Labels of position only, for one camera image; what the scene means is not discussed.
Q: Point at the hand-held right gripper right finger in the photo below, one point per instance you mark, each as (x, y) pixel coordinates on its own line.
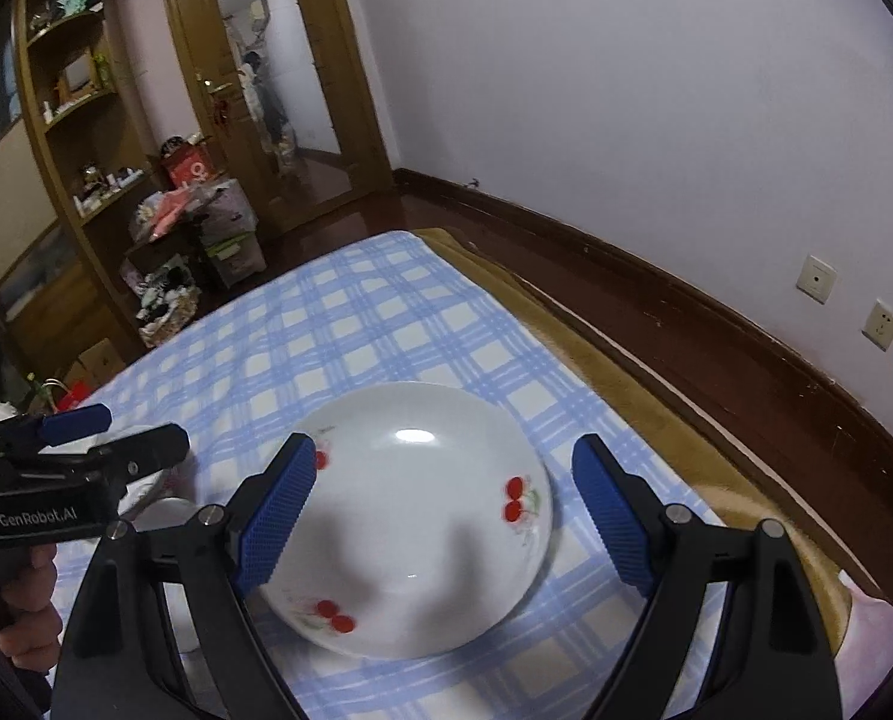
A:
(615, 525)

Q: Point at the red gift box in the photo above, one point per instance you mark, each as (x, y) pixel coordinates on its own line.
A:
(189, 165)

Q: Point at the wooden wardrobe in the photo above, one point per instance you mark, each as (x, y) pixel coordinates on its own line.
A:
(34, 187)

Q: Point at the pink bedsheet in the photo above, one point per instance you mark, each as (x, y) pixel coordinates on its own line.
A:
(877, 630)

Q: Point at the wooden door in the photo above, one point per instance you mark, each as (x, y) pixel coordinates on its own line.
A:
(356, 90)

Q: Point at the plastic storage box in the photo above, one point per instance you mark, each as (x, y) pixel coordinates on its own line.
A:
(232, 247)

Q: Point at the red patterned bowl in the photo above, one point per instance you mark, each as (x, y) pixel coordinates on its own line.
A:
(165, 516)

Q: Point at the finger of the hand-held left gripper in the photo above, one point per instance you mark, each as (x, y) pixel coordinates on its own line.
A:
(75, 424)
(146, 450)

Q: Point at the blue plaid blanket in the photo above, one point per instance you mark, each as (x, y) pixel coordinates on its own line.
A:
(386, 330)

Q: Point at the tan mattress pad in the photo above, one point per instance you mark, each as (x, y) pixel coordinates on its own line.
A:
(641, 390)

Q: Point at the cardboard box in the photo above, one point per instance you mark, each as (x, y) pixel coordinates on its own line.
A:
(105, 364)

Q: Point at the wooden corner shelf unit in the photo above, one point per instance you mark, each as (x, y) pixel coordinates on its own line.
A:
(79, 127)

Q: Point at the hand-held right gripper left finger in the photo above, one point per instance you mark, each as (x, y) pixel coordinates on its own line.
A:
(277, 525)

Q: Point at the red paper bag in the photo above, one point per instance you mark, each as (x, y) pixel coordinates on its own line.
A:
(77, 394)

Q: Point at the large white cherry plate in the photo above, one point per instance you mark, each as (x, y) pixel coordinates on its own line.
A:
(416, 525)

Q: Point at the small dark table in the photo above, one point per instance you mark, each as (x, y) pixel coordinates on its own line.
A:
(157, 247)

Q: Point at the pink cloth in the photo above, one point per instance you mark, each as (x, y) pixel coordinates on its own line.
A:
(170, 214)

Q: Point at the beige wall socket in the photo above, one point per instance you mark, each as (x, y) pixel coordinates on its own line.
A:
(816, 279)
(882, 325)

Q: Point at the door mirror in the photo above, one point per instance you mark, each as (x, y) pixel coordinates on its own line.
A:
(296, 52)

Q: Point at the wicker basket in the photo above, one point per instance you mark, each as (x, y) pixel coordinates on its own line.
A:
(169, 322)

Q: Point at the person's left hand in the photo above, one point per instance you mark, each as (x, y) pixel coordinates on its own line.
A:
(34, 600)

